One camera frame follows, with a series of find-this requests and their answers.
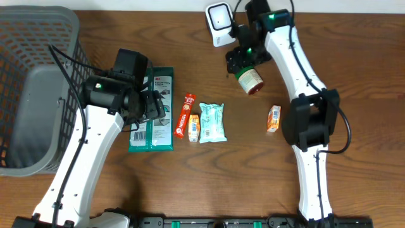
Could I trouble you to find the green lid white jar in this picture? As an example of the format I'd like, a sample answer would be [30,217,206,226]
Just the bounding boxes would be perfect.
[235,66,264,95]

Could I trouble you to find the green 3M package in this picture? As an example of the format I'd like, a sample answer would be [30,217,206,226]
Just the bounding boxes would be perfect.
[128,67,174,153]

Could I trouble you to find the red Nescafe stick sachet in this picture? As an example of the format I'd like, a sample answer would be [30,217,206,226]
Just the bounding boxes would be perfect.
[173,93,196,139]

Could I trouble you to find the orange tissue pack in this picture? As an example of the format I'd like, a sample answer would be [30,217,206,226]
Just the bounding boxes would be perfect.
[266,105,281,132]
[188,115,201,142]

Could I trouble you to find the light blue tissue pack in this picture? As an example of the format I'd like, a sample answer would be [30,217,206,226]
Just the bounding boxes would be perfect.
[199,103,227,144]

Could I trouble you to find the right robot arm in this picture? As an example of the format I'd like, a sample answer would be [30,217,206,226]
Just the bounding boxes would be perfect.
[225,1,341,224]

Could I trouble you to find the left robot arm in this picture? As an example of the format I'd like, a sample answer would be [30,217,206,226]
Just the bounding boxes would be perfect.
[13,75,165,227]

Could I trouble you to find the white barcode scanner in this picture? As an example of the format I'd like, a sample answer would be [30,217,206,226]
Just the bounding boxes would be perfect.
[205,2,236,48]

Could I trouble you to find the grey plastic shopping basket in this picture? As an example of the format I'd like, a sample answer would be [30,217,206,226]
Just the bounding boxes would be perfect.
[1,6,93,177]

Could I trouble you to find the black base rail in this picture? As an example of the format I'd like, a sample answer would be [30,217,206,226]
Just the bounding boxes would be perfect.
[133,215,373,228]

